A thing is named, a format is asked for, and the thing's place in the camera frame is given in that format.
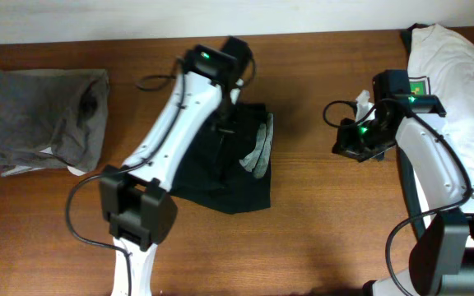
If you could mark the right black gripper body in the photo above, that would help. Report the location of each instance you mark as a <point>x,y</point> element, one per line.
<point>364,141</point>

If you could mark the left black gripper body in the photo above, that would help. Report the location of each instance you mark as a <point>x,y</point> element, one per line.
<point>228,122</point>

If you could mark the black shorts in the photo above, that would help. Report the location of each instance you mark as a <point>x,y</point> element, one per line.
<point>227,167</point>

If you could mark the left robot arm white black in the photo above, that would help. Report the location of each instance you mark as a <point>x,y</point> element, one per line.
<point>135,199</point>

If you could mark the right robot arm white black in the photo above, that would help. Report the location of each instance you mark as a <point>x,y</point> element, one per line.
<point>431,252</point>

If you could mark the white printed t-shirt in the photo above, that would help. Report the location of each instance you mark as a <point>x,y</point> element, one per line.
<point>441,63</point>

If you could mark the dark garment under t-shirt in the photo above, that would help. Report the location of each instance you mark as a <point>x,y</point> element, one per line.
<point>405,169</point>

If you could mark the grey folded garment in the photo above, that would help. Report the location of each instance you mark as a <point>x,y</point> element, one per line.
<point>52,119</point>

